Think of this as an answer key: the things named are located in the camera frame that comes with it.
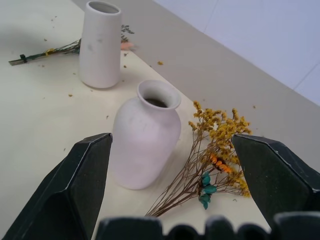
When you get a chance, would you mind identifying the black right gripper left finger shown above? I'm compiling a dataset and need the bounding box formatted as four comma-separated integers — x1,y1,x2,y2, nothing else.
0,132,113,240

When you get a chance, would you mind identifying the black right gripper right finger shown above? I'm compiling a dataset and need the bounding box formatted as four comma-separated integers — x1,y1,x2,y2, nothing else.
231,133,320,230

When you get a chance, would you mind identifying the round white narrow-necked vase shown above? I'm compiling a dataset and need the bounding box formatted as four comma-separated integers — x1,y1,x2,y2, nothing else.
109,79,182,190

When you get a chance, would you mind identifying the tall white cylindrical vase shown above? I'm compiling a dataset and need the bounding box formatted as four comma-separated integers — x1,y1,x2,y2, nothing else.
78,0,123,89

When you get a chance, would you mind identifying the yellow dried flower bouquet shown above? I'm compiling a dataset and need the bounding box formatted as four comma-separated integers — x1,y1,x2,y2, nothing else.
144,100,253,217

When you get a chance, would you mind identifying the green-stemmed dried flower bouquet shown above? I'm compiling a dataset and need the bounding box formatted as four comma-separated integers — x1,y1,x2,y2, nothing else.
8,24,136,67

